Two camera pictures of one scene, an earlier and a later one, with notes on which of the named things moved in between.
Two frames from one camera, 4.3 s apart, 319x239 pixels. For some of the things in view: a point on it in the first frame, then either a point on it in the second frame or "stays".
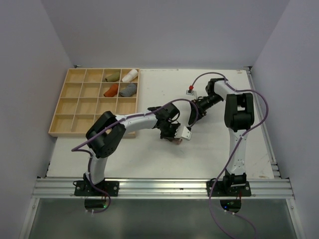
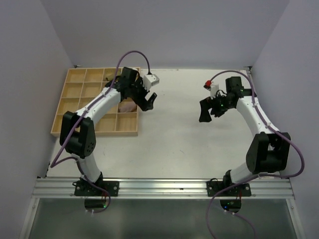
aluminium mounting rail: (64, 188) stays
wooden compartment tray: (87, 93) stays
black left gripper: (175, 127) to (142, 101)
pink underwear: (177, 141) to (127, 106)
